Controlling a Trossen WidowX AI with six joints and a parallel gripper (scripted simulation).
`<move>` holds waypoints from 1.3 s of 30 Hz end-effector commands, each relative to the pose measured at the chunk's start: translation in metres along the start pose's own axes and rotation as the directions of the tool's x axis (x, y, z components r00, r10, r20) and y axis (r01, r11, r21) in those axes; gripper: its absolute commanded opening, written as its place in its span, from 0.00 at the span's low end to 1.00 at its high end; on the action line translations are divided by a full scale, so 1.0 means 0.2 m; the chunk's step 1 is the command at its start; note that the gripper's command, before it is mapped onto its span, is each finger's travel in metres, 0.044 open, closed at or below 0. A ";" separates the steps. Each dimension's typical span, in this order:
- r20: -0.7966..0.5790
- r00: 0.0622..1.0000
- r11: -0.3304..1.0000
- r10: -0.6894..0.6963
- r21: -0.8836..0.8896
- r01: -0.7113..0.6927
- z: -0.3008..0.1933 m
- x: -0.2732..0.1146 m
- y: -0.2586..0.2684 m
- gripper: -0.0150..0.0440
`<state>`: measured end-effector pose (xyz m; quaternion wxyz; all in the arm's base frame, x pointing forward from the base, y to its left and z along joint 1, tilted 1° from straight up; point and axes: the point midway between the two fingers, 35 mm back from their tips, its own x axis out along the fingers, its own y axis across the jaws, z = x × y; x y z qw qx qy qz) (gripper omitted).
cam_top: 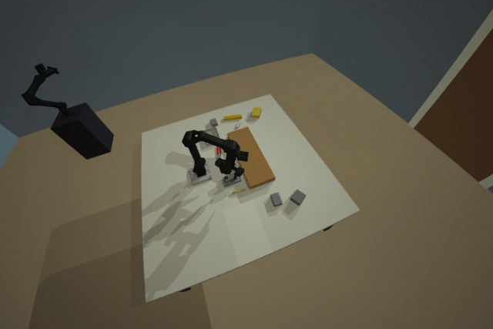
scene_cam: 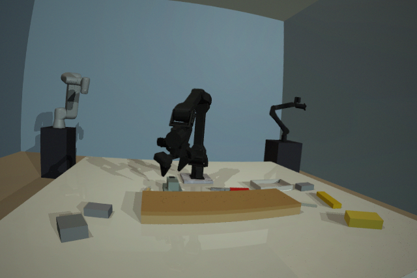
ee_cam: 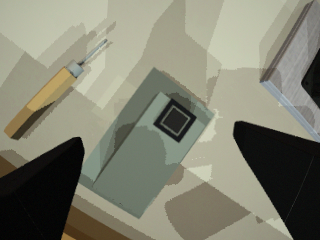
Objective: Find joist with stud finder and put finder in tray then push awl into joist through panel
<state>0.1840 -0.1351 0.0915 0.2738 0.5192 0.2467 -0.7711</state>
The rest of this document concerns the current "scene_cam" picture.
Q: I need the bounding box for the yellow rectangular block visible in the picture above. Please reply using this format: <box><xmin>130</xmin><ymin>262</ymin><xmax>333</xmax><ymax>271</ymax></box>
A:
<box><xmin>344</xmin><ymin>210</ymin><xmax>384</xmax><ymax>230</ymax></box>

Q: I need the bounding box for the yellow rectangular bar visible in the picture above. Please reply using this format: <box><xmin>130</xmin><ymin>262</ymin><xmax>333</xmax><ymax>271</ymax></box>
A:
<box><xmin>317</xmin><ymin>191</ymin><xmax>342</xmax><ymax>209</ymax></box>

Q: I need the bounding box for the tan wooden floor panel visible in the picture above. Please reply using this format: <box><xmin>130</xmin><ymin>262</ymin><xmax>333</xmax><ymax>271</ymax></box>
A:
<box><xmin>141</xmin><ymin>189</ymin><xmax>301</xmax><ymax>225</ymax></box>

